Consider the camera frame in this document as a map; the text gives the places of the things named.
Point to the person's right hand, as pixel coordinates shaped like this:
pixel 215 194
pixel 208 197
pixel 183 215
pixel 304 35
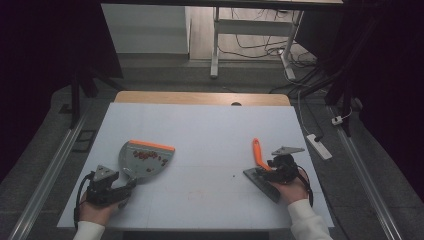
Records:
pixel 293 193

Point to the black floor frame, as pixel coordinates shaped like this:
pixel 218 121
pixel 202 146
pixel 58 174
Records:
pixel 78 145

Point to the pile of red beans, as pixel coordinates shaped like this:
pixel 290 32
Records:
pixel 148 155

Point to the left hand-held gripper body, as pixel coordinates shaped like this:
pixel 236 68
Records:
pixel 103 191

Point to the white desk frame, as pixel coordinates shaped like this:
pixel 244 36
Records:
pixel 253 27

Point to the grey dustpan with orange edge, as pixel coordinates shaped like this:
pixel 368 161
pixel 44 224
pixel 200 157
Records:
pixel 146 163

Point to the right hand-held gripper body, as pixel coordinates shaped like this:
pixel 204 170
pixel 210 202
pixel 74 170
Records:
pixel 285 168

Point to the black curtain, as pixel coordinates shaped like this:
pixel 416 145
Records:
pixel 40 66
pixel 390 83

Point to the black metal stand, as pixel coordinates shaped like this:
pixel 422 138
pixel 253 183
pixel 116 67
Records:
pixel 346 100
pixel 75 100

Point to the person's left hand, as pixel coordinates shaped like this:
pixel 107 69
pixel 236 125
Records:
pixel 96 215

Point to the wooden table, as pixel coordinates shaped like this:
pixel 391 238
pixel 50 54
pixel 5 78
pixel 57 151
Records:
pixel 186 98

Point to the metal floor rail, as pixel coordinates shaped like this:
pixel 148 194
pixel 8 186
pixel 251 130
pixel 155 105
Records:
pixel 50 166
pixel 366 173

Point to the small white adapter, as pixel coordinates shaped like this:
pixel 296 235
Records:
pixel 337 120

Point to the white table mat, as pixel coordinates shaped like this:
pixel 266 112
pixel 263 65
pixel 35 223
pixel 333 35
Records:
pixel 200 126

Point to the white power strip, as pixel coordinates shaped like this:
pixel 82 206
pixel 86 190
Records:
pixel 319 146

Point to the white cabinet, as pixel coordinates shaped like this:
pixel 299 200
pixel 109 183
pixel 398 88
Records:
pixel 146 30

